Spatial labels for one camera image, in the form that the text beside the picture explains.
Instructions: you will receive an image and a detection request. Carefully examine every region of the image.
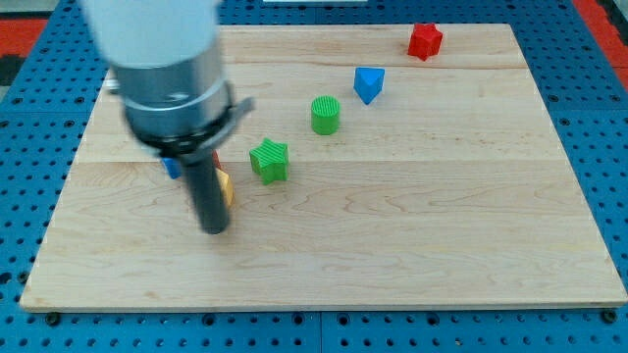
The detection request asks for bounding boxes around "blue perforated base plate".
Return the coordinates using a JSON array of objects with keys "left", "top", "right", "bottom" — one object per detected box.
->
[{"left": 1, "top": 1, "right": 627, "bottom": 352}]

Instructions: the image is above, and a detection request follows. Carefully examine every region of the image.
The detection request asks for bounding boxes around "wooden board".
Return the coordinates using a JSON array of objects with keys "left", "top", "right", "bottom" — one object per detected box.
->
[{"left": 20, "top": 24, "right": 627, "bottom": 313}]

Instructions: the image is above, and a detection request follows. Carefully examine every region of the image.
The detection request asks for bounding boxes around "green cylinder block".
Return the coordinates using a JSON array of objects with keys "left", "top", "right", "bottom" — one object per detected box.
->
[{"left": 310, "top": 95, "right": 340, "bottom": 135}]

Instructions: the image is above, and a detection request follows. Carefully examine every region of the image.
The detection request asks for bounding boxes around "green star block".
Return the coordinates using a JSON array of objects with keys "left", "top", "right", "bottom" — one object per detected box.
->
[{"left": 249, "top": 137, "right": 289, "bottom": 184}]

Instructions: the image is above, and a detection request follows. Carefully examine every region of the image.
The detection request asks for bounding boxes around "blue cube block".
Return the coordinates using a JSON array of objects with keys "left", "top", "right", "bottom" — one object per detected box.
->
[{"left": 161, "top": 158, "right": 182, "bottom": 179}]

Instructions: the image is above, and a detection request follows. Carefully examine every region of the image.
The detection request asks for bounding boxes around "red circle block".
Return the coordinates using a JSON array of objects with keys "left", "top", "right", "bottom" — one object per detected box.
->
[{"left": 212, "top": 151, "right": 222, "bottom": 170}]

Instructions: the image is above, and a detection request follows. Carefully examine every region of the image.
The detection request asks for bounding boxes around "blue triangular block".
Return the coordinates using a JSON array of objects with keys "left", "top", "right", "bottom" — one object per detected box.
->
[{"left": 353, "top": 67, "right": 386, "bottom": 105}]

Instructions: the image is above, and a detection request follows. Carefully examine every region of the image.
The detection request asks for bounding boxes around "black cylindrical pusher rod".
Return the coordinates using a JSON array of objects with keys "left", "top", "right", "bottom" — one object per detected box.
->
[{"left": 180, "top": 152, "right": 230, "bottom": 234}]

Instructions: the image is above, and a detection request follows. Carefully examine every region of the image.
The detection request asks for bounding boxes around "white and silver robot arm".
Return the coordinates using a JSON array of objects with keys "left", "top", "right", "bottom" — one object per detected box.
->
[{"left": 80, "top": 0, "right": 254, "bottom": 234}]

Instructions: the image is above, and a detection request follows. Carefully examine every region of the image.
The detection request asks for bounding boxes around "yellow block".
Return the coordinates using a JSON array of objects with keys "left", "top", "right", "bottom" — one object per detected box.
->
[{"left": 216, "top": 169, "right": 235, "bottom": 208}]

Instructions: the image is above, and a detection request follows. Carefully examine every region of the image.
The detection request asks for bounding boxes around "red star block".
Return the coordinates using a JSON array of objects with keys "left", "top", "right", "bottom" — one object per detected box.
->
[{"left": 407, "top": 23, "right": 444, "bottom": 61}]

